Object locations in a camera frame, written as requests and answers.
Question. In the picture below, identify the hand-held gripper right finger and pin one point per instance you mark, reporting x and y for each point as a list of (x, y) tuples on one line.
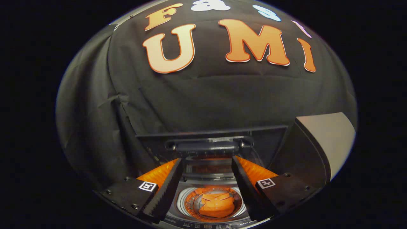
[(251, 197)]

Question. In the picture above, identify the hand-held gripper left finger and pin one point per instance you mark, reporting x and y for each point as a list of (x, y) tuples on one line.
[(165, 197)]

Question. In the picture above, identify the dark grey washing machine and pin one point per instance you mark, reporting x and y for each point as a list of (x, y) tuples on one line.
[(182, 206)]

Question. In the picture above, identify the yellow polo shirt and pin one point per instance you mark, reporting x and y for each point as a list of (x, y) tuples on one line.
[(216, 206)]

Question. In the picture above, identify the washing machine glass lid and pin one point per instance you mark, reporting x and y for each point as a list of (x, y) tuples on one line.
[(152, 146)]

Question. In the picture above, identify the black backdrop cloth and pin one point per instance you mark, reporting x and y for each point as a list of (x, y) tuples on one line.
[(206, 95)]

